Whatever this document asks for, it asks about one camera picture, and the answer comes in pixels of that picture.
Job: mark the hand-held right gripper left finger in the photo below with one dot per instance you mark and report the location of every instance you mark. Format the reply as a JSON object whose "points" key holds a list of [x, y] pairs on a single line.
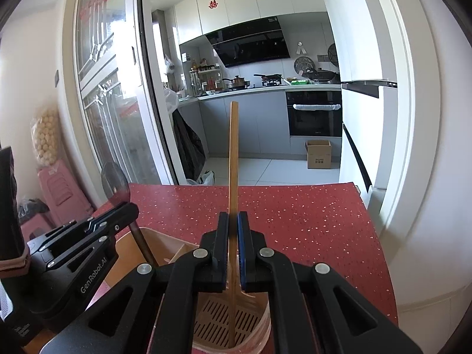
{"points": [[221, 250]]}

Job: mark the black built-in oven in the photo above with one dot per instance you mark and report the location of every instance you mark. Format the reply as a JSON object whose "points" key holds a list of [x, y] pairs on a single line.
{"points": [[315, 118]]}

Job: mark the cardboard box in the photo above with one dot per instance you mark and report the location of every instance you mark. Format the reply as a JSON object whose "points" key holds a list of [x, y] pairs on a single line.
{"points": [[319, 155]]}

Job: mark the black range hood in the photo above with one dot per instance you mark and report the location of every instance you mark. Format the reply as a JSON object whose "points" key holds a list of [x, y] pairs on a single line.
{"points": [[250, 42]]}

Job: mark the black wok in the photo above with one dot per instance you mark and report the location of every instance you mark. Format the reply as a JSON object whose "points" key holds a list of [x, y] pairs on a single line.
{"points": [[322, 75]]}

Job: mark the black frying pan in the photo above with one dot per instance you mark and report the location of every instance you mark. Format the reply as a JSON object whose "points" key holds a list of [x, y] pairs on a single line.
{"points": [[268, 77]]}

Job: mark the grey lower kitchen cabinets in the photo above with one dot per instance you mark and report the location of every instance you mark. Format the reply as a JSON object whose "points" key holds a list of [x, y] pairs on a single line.
{"points": [[243, 125]]}

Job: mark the spice rack with bottles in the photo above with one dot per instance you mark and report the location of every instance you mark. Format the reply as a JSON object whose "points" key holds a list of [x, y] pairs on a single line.
{"points": [[202, 77]]}

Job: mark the pink plastic utensil holder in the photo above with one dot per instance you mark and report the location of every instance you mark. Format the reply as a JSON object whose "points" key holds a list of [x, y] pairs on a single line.
{"points": [[125, 254]]}

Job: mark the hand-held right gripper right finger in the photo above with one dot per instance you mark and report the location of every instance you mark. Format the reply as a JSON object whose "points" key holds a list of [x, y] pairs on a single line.
{"points": [[243, 258]]}

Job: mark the bag of white balls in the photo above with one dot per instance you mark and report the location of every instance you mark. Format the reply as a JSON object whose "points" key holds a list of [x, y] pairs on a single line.
{"points": [[45, 136]]}

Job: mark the large black hanging bag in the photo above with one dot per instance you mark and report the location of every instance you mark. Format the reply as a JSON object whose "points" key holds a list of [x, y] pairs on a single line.
{"points": [[190, 143]]}

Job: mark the glass sliding door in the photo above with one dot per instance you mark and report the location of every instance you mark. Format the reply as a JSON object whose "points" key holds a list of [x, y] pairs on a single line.
{"points": [[110, 81]]}

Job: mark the dark translucent plastic spoon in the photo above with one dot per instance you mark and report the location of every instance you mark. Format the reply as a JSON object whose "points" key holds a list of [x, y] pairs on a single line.
{"points": [[114, 180]]}

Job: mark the black trash bag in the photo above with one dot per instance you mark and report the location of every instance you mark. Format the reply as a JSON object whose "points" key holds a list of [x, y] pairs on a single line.
{"points": [[32, 209]]}

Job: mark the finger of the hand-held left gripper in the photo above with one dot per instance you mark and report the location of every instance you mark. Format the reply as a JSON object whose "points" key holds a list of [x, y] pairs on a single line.
{"points": [[84, 247], [110, 215]]}

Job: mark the copper cooking pot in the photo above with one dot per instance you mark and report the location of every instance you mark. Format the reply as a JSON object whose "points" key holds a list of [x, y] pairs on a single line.
{"points": [[239, 82]]}

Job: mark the round black strainer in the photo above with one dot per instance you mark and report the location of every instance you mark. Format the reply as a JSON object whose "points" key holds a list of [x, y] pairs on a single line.
{"points": [[332, 54]]}

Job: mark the white plastic bag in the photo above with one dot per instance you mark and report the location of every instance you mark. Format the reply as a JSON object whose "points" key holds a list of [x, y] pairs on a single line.
{"points": [[171, 100], [202, 179]]}

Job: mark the plain wooden chopstick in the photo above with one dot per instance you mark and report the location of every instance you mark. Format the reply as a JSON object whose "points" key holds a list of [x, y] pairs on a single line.
{"points": [[234, 155]]}

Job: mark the stack of pink stools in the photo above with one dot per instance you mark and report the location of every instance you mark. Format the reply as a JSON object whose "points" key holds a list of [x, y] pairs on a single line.
{"points": [[62, 191]]}

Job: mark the red paper decal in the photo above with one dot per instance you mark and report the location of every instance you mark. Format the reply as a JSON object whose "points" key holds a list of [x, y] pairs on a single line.
{"points": [[212, 4]]}

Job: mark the white upper kitchen cabinets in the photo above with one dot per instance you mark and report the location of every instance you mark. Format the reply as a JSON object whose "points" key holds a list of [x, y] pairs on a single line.
{"points": [[236, 3]]}

